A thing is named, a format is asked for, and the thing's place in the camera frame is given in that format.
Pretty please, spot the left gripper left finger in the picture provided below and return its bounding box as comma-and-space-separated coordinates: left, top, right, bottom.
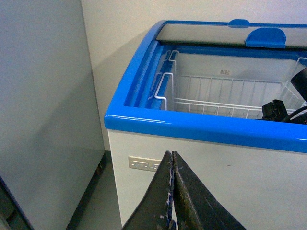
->
123, 151, 177, 230

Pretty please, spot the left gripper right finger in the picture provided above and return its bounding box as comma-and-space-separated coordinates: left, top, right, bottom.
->
172, 151, 245, 230

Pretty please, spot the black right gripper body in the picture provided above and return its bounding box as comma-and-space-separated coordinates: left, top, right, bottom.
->
261, 99, 289, 120

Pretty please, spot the blue lid handle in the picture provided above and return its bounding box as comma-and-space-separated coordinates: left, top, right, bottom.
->
227, 19, 250, 28
245, 28, 286, 49

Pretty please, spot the white chest freezer blue rim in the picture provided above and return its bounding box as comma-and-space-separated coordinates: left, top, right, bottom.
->
104, 20, 307, 230

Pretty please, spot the silver freezer nameplate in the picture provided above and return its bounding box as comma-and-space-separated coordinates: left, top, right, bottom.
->
128, 156, 161, 172

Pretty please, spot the grey cabinet side panel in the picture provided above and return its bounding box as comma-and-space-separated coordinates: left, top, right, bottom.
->
0, 0, 104, 230

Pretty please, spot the white wire freezer basket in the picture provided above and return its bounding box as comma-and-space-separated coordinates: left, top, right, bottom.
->
146, 50, 307, 119

